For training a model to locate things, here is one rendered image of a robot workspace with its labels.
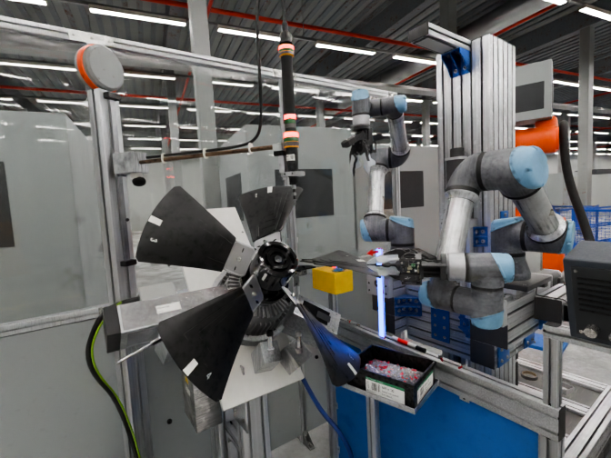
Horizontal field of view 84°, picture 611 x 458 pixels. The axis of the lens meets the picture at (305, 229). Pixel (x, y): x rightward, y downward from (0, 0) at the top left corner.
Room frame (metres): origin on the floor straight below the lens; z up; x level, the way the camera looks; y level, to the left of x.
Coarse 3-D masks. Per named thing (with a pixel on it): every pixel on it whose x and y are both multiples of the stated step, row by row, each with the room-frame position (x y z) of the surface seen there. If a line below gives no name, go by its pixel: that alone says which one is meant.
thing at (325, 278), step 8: (312, 272) 1.49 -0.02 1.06; (320, 272) 1.44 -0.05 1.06; (328, 272) 1.40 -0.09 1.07; (336, 272) 1.39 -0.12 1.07; (344, 272) 1.39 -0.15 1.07; (352, 272) 1.42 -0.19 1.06; (320, 280) 1.44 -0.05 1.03; (328, 280) 1.40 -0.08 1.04; (336, 280) 1.37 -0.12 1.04; (344, 280) 1.39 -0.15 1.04; (352, 280) 1.42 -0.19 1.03; (320, 288) 1.45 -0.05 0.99; (328, 288) 1.40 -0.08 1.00; (336, 288) 1.37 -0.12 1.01; (344, 288) 1.39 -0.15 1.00; (352, 288) 1.42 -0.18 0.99
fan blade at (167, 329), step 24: (240, 288) 0.83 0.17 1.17; (192, 312) 0.73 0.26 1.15; (216, 312) 0.77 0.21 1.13; (240, 312) 0.83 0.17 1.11; (168, 336) 0.68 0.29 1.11; (192, 336) 0.71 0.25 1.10; (216, 336) 0.75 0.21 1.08; (240, 336) 0.82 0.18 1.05; (216, 360) 0.74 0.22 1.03; (216, 384) 0.73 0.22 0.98
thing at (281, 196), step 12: (252, 192) 1.20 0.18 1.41; (264, 192) 1.19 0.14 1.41; (276, 192) 1.18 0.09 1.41; (288, 192) 1.17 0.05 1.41; (300, 192) 1.17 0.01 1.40; (252, 204) 1.16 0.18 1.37; (264, 204) 1.14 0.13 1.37; (276, 204) 1.12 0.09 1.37; (288, 204) 1.11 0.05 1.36; (252, 216) 1.12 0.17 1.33; (264, 216) 1.10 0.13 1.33; (276, 216) 1.08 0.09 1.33; (252, 228) 1.09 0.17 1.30; (264, 228) 1.06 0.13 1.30; (276, 228) 1.04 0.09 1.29; (252, 240) 1.06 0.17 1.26
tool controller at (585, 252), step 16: (576, 256) 0.69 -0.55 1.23; (592, 256) 0.68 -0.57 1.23; (608, 256) 0.66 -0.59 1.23; (576, 272) 0.68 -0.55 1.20; (592, 272) 0.66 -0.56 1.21; (608, 272) 0.64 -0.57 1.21; (576, 288) 0.69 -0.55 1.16; (592, 288) 0.67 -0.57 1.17; (608, 288) 0.64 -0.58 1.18; (576, 304) 0.70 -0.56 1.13; (592, 304) 0.68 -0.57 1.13; (608, 304) 0.65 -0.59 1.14; (576, 320) 0.71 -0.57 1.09; (592, 320) 0.68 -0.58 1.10; (608, 320) 0.66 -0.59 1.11; (576, 336) 0.72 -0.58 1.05; (592, 336) 0.67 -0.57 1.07; (608, 336) 0.67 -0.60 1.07
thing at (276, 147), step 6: (276, 144) 1.01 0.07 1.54; (282, 144) 1.01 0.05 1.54; (276, 150) 1.01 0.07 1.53; (282, 150) 1.00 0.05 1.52; (276, 156) 1.02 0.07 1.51; (282, 156) 1.01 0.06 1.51; (282, 162) 1.01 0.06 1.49; (282, 168) 1.01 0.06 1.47; (282, 174) 1.00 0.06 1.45; (288, 174) 0.98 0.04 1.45; (294, 174) 0.98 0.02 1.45; (300, 174) 0.98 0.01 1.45
